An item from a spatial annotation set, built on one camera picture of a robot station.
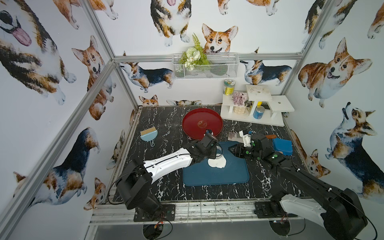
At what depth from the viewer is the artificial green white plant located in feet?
2.58

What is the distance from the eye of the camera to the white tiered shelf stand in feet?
3.26

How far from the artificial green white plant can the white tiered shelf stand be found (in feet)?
1.07

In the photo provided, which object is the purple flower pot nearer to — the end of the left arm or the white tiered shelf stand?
the white tiered shelf stand
